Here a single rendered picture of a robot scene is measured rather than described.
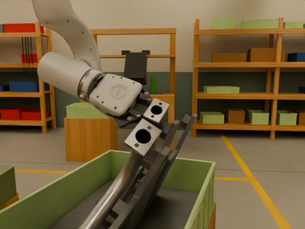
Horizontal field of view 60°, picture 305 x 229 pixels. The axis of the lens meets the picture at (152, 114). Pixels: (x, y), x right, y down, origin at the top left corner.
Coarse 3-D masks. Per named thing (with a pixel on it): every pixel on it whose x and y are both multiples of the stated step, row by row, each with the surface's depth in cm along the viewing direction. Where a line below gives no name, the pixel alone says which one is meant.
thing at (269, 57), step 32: (224, 32) 475; (256, 32) 469; (288, 32) 464; (224, 64) 483; (256, 64) 478; (288, 64) 473; (192, 96) 545; (224, 96) 493; (256, 96) 487; (288, 96) 482; (192, 128) 510; (224, 128) 502; (256, 128) 496; (288, 128) 491
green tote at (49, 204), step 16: (96, 160) 94; (112, 160) 104; (176, 160) 95; (192, 160) 92; (64, 176) 78; (80, 176) 86; (96, 176) 95; (112, 176) 105; (176, 176) 96; (192, 176) 93; (208, 176) 78; (48, 192) 72; (64, 192) 78; (80, 192) 86; (208, 192) 79; (16, 208) 62; (32, 208) 67; (48, 208) 72; (64, 208) 79; (208, 208) 80; (0, 224) 58; (16, 224) 62; (32, 224) 67; (48, 224) 73; (192, 224) 55; (208, 224) 80
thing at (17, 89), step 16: (0, 32) 524; (16, 32) 516; (32, 32) 513; (48, 32) 553; (48, 48) 558; (0, 64) 525; (16, 64) 522; (32, 64) 518; (32, 80) 573; (0, 96) 536; (16, 96) 533; (32, 96) 529; (0, 112) 550; (16, 112) 548; (32, 112) 543; (48, 112) 579
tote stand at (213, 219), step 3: (213, 210) 92; (213, 213) 91; (213, 216) 91; (210, 219) 86; (213, 219) 91; (210, 222) 85; (213, 222) 92; (210, 225) 84; (213, 225) 93; (210, 228) 84; (213, 228) 93
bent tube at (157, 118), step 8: (152, 104) 60; (168, 104) 60; (152, 112) 62; (160, 112) 62; (152, 120) 59; (160, 120) 58; (160, 128) 65; (152, 144) 68; (144, 168) 67; (136, 176) 65; (128, 192) 63
